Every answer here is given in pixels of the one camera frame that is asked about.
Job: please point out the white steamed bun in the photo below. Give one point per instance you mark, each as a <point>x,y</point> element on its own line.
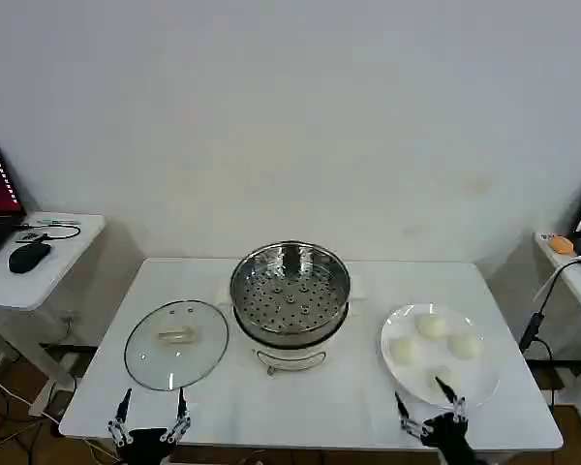
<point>406,350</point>
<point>431,323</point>
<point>438,372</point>
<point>464,345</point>

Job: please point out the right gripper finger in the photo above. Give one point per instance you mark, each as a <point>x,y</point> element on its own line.
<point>409,422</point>
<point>457,407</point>

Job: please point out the orange computer mouse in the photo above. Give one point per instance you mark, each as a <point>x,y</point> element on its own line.
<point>561,244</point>

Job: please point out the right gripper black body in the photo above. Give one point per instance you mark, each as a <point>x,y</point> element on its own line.
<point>448,436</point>

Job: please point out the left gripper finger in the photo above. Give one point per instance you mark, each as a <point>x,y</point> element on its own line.
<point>180,419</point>
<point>121,424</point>

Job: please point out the green pen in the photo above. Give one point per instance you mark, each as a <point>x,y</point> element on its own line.
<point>58,221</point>

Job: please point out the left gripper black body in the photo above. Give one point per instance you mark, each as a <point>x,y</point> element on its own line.
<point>145,448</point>

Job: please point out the round glass pot lid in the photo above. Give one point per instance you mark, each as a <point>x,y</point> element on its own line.
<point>174,358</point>

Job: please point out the white electric cooker pot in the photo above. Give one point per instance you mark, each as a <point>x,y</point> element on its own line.
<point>290,351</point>

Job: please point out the small black usb adapter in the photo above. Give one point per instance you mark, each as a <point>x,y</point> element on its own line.
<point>31,236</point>

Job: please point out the white round plate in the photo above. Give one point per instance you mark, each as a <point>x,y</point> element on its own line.
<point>469,382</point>

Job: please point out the white side table with mouse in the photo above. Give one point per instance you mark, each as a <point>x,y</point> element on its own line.
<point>43,286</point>

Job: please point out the steel perforated steamer basket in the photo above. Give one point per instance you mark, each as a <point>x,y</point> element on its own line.
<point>290,290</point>

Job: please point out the black computer mouse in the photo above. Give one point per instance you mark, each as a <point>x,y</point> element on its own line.
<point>29,257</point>

